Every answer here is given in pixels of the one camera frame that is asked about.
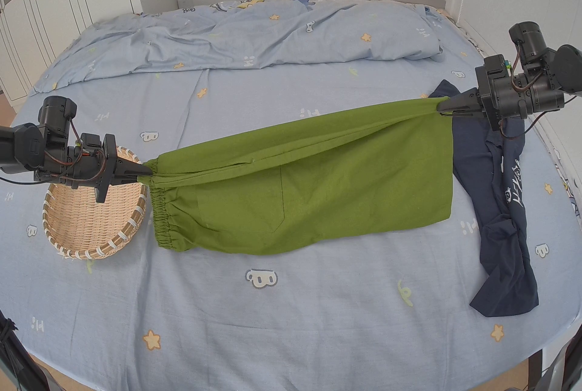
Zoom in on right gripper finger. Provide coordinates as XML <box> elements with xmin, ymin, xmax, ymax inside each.
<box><xmin>438</xmin><ymin>90</ymin><xmax>481</xmax><ymax>110</ymax></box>
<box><xmin>437</xmin><ymin>108</ymin><xmax>483</xmax><ymax>120</ymax></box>

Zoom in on pale blue quilt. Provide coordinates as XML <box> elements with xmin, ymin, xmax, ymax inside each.
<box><xmin>31</xmin><ymin>0</ymin><xmax>444</xmax><ymax>95</ymax></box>

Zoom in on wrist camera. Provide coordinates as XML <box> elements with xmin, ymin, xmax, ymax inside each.
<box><xmin>81</xmin><ymin>133</ymin><xmax>104</xmax><ymax>154</ymax></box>
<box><xmin>475</xmin><ymin>54</ymin><xmax>513</xmax><ymax>83</ymax></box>

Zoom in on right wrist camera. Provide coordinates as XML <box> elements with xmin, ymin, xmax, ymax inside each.
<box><xmin>475</xmin><ymin>54</ymin><xmax>513</xmax><ymax>83</ymax></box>

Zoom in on round woven basket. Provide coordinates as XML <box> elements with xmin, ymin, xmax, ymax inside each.
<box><xmin>43</xmin><ymin>145</ymin><xmax>150</xmax><ymax>260</ymax></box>

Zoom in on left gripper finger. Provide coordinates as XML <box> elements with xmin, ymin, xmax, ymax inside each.
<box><xmin>116</xmin><ymin>174</ymin><xmax>150</xmax><ymax>188</ymax></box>
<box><xmin>116</xmin><ymin>158</ymin><xmax>153</xmax><ymax>175</ymax></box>

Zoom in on green shorts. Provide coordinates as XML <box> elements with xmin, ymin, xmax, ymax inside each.
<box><xmin>141</xmin><ymin>98</ymin><xmax>455</xmax><ymax>254</ymax></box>

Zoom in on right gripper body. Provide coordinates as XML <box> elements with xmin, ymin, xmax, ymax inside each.
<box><xmin>477</xmin><ymin>80</ymin><xmax>532</xmax><ymax>132</ymax></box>

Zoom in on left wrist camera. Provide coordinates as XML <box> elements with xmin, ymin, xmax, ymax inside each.
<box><xmin>81</xmin><ymin>133</ymin><xmax>104</xmax><ymax>154</ymax></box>

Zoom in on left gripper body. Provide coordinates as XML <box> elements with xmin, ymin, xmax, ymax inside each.
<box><xmin>68</xmin><ymin>134</ymin><xmax>117</xmax><ymax>204</ymax></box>

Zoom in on dark blue T-shirt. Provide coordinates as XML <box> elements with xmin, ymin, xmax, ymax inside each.
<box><xmin>429</xmin><ymin>79</ymin><xmax>540</xmax><ymax>318</ymax></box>

